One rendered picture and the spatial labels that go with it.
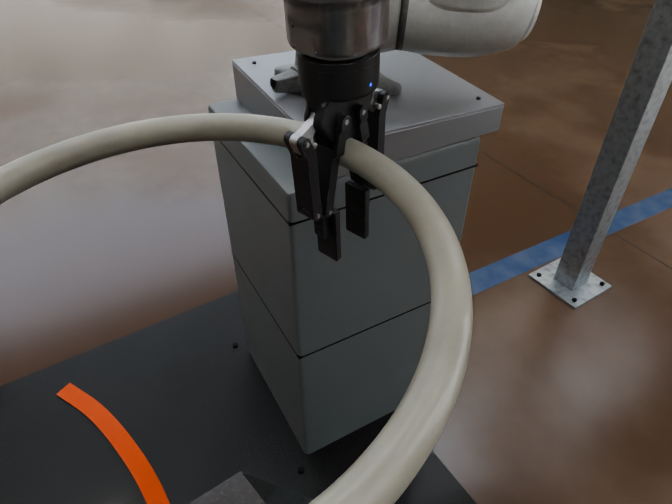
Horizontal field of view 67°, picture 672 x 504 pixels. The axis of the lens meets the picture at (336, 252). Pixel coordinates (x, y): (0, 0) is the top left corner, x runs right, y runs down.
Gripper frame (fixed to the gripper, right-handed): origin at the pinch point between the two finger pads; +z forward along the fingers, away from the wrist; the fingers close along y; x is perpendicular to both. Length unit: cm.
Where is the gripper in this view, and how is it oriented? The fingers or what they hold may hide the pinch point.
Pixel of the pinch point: (343, 222)
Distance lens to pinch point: 59.2
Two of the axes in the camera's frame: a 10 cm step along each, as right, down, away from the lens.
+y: -6.6, 5.2, -5.4
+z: 0.3, 7.4, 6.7
